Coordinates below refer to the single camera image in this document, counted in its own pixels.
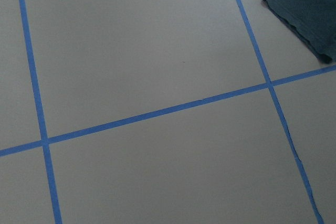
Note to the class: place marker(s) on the black graphic t-shirt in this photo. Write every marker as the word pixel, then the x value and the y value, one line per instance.
pixel 312 21

